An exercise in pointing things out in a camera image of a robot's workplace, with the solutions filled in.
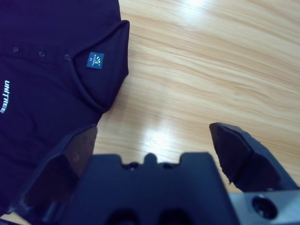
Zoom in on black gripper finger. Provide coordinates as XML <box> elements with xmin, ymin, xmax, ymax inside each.
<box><xmin>9</xmin><ymin>124</ymin><xmax>98</xmax><ymax>222</ymax></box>
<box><xmin>209</xmin><ymin>121</ymin><xmax>300</xmax><ymax>193</ymax></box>

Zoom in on black Unitree polo shirt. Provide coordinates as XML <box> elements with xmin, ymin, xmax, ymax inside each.
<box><xmin>0</xmin><ymin>0</ymin><xmax>131</xmax><ymax>213</ymax></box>

